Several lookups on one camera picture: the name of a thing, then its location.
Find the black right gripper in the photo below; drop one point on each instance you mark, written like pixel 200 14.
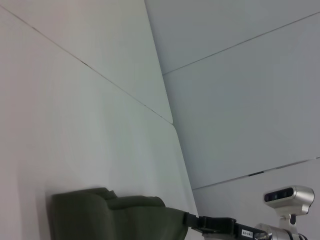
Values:
pixel 230 226

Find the dark green FREE! t-shirt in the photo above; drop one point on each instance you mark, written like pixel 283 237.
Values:
pixel 112 215

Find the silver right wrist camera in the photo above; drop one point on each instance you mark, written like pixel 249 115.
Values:
pixel 290 200

